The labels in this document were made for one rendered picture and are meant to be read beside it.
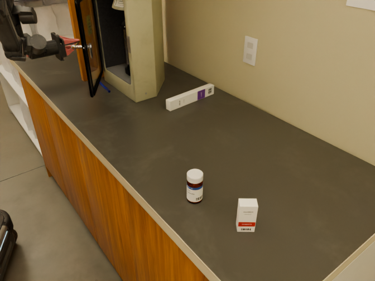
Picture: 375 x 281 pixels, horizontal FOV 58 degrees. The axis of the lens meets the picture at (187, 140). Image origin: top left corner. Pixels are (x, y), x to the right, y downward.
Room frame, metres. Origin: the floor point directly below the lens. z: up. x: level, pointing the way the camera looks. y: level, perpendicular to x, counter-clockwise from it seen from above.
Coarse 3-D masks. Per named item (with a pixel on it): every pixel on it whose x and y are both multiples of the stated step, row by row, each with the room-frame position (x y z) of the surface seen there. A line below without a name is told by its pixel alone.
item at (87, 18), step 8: (88, 0) 1.51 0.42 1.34; (88, 8) 1.49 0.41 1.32; (88, 16) 1.46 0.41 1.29; (88, 24) 1.44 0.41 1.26; (80, 32) 1.30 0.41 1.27; (88, 32) 1.42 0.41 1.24; (96, 32) 1.58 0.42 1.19; (88, 40) 1.39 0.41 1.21; (96, 40) 1.55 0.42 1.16; (96, 48) 1.53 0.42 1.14; (96, 56) 1.50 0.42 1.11; (96, 64) 1.47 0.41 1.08; (96, 72) 1.45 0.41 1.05; (88, 80) 1.30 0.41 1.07; (96, 80) 1.42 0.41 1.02
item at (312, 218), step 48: (48, 96) 1.43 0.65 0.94; (96, 96) 1.43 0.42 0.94; (96, 144) 1.03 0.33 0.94; (144, 144) 1.03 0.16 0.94; (192, 144) 1.03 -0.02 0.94; (240, 144) 1.03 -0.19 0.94; (288, 144) 1.03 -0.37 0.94; (144, 192) 0.77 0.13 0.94; (240, 192) 0.77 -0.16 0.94; (288, 192) 0.77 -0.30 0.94; (336, 192) 0.77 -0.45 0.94; (192, 240) 0.58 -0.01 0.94; (240, 240) 0.58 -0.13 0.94; (288, 240) 0.58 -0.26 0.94; (336, 240) 0.58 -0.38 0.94
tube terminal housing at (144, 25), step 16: (128, 0) 1.37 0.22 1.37; (144, 0) 1.41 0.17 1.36; (160, 0) 1.60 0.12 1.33; (128, 16) 1.37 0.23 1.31; (144, 16) 1.41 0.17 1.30; (160, 16) 1.58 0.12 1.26; (128, 32) 1.37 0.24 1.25; (144, 32) 1.40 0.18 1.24; (160, 32) 1.57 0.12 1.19; (144, 48) 1.40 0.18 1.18; (160, 48) 1.55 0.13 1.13; (144, 64) 1.40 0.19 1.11; (160, 64) 1.54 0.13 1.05; (112, 80) 1.54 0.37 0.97; (144, 80) 1.39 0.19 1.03; (160, 80) 1.52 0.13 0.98; (128, 96) 1.42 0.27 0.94; (144, 96) 1.39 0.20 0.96
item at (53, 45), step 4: (52, 32) 1.37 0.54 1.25; (52, 36) 1.35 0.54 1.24; (56, 36) 1.32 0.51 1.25; (52, 40) 1.34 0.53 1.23; (56, 40) 1.32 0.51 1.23; (48, 44) 1.31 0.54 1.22; (52, 44) 1.32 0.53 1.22; (56, 44) 1.32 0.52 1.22; (48, 48) 1.30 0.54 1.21; (52, 48) 1.31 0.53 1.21; (56, 48) 1.32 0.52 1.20; (44, 52) 1.29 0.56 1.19; (48, 52) 1.30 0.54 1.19; (52, 52) 1.31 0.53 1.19; (56, 52) 1.32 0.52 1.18; (60, 52) 1.32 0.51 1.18; (56, 56) 1.36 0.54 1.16; (60, 56) 1.32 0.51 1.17; (60, 60) 1.32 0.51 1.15
